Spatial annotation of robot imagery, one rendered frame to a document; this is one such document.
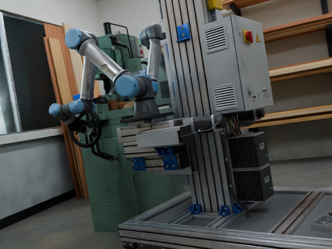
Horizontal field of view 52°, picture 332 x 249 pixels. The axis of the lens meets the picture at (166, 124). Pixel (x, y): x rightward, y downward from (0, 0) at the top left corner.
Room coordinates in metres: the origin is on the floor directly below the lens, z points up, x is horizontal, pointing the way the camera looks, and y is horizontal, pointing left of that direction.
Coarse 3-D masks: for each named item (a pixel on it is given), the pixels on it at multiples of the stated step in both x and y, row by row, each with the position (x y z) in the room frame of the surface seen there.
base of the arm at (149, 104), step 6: (138, 102) 1.89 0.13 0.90; (144, 102) 1.88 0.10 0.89; (150, 102) 1.89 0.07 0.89; (138, 108) 1.88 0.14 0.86; (144, 108) 1.87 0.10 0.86; (150, 108) 1.87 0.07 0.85; (156, 108) 1.90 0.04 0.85; (138, 114) 1.87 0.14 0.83; (144, 114) 1.86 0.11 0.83; (150, 114) 1.87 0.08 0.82
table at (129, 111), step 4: (124, 108) 2.41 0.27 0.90; (128, 108) 2.39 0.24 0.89; (132, 108) 2.38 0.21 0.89; (108, 112) 2.47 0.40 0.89; (112, 112) 2.46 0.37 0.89; (116, 112) 2.44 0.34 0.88; (120, 112) 2.43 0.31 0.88; (124, 112) 2.41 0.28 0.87; (128, 112) 2.39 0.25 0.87; (132, 112) 2.38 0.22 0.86; (100, 116) 2.39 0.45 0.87; (104, 116) 2.42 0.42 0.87; (108, 116) 2.46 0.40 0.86; (112, 116) 2.46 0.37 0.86; (116, 116) 2.44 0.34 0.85; (120, 116) 2.43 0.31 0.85; (124, 116) 2.41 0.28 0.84; (100, 120) 2.39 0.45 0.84
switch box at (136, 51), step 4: (132, 40) 2.84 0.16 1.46; (136, 40) 2.83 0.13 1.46; (132, 44) 2.84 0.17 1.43; (136, 44) 2.83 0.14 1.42; (132, 48) 2.85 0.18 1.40; (136, 48) 2.83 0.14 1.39; (140, 48) 2.87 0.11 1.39; (132, 52) 2.85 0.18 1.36; (136, 52) 2.83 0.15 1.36; (140, 52) 2.86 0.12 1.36; (136, 56) 2.83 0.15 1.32; (140, 56) 2.85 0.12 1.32
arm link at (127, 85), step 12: (72, 36) 1.86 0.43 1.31; (84, 36) 1.87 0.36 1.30; (72, 48) 1.87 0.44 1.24; (84, 48) 1.86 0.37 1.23; (96, 48) 1.86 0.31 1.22; (96, 60) 1.83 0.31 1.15; (108, 60) 1.83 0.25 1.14; (108, 72) 1.81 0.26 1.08; (120, 72) 1.78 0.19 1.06; (120, 84) 1.76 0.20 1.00; (132, 84) 1.74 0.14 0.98; (144, 84) 1.83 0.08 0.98; (132, 96) 1.77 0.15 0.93
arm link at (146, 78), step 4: (136, 76) 1.88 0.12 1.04; (140, 76) 1.88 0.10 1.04; (144, 76) 1.88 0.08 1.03; (148, 76) 1.90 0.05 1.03; (144, 80) 1.86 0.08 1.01; (148, 80) 1.90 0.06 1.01; (148, 84) 1.88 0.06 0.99; (148, 88) 1.88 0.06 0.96; (152, 88) 1.92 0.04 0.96; (148, 92) 1.89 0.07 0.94; (152, 92) 1.91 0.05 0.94; (144, 96) 1.88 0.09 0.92; (148, 96) 1.89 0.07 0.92; (152, 96) 1.91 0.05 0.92
